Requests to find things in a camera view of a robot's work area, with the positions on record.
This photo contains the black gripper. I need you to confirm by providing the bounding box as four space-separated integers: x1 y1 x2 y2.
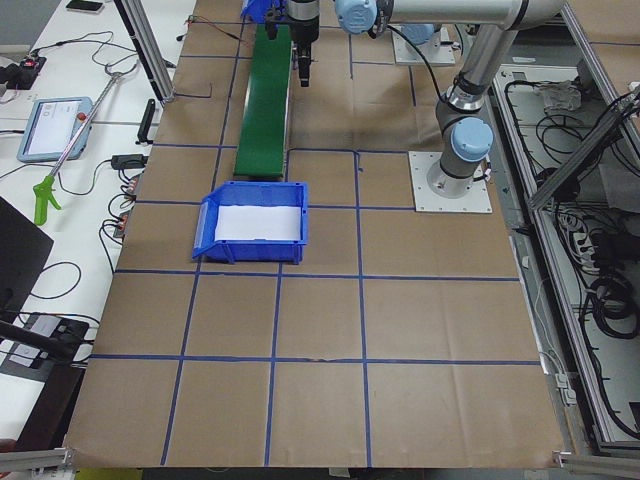
264 0 320 88

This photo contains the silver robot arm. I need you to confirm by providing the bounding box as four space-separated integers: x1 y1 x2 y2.
427 25 517 199
264 1 564 97

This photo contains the blue plastic bin right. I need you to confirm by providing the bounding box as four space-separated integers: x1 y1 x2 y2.
241 0 281 25

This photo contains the blue plastic bin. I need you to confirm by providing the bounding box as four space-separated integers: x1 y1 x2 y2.
241 0 281 25
192 181 308 264

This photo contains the green conveyor belt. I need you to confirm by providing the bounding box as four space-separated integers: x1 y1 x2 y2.
234 26 292 178

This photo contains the white foam pad left bin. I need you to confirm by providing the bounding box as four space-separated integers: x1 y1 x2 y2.
214 205 301 241

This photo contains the blue plastic bin left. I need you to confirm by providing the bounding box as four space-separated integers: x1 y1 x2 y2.
192 181 308 264

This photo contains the black power adapter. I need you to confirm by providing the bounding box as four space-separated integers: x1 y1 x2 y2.
110 154 148 171

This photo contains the blue teach pendant tablet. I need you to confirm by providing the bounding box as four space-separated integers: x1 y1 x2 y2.
17 97 93 163

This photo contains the red black conveyor power wire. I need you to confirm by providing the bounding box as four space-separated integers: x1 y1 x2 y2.
184 14 251 49

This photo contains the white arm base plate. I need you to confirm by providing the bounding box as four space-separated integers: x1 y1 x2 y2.
408 151 493 214
392 23 456 66

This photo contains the aluminium frame post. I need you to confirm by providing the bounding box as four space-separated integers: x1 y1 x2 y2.
114 0 175 105

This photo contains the green handled reacher grabber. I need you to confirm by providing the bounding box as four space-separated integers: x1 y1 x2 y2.
33 62 138 226

